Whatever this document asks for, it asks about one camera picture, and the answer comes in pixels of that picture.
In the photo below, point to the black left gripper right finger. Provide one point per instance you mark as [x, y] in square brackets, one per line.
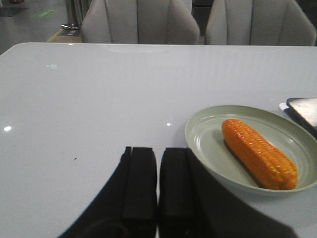
[192, 204]

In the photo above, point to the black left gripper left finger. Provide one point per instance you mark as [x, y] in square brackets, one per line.
[126, 206]

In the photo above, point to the orange corn cob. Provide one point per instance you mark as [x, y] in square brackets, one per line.
[269, 165]

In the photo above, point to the light green plate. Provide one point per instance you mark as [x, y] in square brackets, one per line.
[204, 137]

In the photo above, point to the black digital kitchen scale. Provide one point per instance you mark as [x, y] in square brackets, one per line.
[302, 111]

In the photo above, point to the right grey upholstered chair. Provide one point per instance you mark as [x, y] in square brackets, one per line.
[259, 23]

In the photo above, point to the grey upholstered chair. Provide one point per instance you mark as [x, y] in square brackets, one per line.
[139, 22]
[259, 23]

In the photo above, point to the left grey upholstered chair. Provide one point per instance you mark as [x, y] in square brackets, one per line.
[139, 22]

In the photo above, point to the metal stanchion base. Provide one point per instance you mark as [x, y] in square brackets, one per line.
[70, 26]

